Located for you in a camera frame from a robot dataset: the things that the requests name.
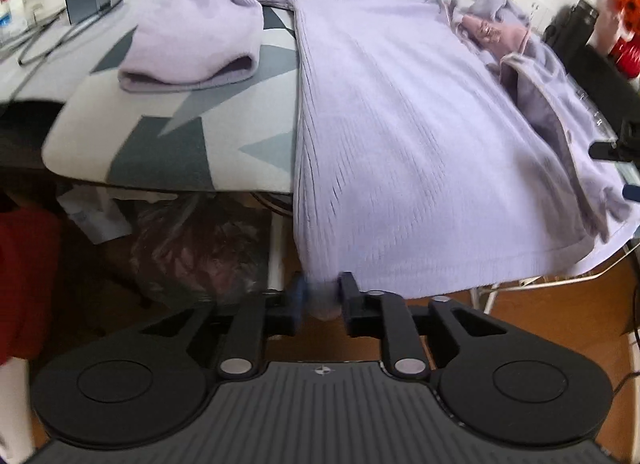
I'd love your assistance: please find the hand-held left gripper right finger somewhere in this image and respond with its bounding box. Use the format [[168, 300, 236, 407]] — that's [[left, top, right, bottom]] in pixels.
[[338, 271, 508, 380]]

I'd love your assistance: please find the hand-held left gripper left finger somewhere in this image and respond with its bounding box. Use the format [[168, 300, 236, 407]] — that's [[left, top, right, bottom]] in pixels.
[[137, 274, 307, 380]]

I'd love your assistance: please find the light purple knit sweater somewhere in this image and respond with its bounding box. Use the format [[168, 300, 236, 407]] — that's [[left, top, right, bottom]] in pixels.
[[117, 0, 640, 320]]

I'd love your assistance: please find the black box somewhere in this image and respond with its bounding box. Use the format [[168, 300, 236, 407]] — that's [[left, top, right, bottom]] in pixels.
[[570, 44, 640, 125]]

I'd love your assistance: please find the red ribbed vase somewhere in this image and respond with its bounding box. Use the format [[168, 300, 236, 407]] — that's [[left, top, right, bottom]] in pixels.
[[614, 39, 640, 79]]

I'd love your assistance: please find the clear plastic bag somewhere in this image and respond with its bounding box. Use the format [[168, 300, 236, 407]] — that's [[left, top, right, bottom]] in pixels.
[[129, 194, 273, 307]]

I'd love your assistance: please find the black water bottle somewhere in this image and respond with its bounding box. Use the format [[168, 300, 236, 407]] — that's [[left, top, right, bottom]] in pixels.
[[542, 0, 601, 52]]

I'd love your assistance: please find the white metal rack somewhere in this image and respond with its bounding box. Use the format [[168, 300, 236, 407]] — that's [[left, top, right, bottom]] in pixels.
[[470, 239, 640, 315]]

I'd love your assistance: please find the pink printed cloth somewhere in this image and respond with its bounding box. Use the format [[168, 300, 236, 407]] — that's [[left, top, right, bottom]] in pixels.
[[459, 13, 532, 62]]

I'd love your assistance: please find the white paper sheet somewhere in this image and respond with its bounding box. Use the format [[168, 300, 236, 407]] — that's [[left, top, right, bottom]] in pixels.
[[56, 183, 133, 245]]

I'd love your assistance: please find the red cloth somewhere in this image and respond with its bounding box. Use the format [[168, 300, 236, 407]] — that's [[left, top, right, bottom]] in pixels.
[[0, 204, 63, 362]]

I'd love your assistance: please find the grey blue electronic device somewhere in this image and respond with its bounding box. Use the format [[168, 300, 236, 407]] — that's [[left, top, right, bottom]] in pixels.
[[64, 0, 112, 25]]

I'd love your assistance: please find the white wall socket plate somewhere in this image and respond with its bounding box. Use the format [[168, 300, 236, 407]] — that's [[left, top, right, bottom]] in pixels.
[[522, 0, 553, 27]]

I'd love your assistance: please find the black cable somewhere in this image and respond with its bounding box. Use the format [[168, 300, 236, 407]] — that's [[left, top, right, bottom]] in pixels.
[[18, 0, 132, 67]]

